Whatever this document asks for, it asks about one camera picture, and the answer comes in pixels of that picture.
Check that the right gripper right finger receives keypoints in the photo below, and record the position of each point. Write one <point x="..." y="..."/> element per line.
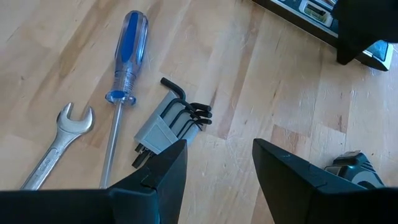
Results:
<point x="289" y="186"/>

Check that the black spirit level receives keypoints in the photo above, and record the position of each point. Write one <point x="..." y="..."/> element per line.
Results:
<point x="314" y="11"/>

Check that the black tape measure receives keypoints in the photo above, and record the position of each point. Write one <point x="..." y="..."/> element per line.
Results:
<point x="357" y="168"/>

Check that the silver combination wrench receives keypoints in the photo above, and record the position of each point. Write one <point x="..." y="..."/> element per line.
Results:
<point x="66" y="130"/>

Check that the hex key set grey holder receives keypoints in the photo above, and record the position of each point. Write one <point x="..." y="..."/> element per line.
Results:
<point x="155" y="133"/>

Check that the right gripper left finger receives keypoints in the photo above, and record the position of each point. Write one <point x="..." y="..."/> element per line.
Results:
<point x="161" y="186"/>

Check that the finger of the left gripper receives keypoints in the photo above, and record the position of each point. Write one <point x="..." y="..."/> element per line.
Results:
<point x="363" y="21"/>

